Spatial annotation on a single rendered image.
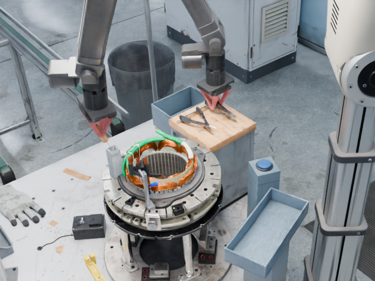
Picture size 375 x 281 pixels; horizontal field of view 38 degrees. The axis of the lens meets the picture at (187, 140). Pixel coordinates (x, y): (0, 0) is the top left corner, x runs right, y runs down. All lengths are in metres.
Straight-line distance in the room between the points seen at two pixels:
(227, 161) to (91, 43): 0.73
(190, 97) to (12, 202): 0.70
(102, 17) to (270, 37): 2.88
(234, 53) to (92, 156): 2.02
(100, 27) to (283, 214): 0.70
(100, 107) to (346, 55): 0.57
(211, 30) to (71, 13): 3.74
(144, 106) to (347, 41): 2.07
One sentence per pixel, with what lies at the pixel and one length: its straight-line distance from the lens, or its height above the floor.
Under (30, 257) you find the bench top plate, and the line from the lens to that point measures 1.78.
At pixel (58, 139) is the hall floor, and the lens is 3.56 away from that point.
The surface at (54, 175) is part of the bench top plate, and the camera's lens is 2.04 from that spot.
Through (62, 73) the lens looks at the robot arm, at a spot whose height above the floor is 1.45.
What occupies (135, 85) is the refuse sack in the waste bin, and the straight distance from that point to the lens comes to 3.05.
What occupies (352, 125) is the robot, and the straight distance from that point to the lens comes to 1.39.
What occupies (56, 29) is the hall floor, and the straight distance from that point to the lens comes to 4.96.
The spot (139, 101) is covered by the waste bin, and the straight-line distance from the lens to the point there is 3.12.
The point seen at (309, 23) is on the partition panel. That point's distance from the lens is 4.16.
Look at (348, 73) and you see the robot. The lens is 1.23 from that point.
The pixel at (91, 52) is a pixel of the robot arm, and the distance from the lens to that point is 1.16.
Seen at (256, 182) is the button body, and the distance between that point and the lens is 1.58.
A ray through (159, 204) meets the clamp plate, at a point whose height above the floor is 1.10.
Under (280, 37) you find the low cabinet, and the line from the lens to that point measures 3.97.
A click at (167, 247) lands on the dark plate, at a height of 0.78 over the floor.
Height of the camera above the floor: 2.06
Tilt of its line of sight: 37 degrees down
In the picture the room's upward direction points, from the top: 3 degrees counter-clockwise
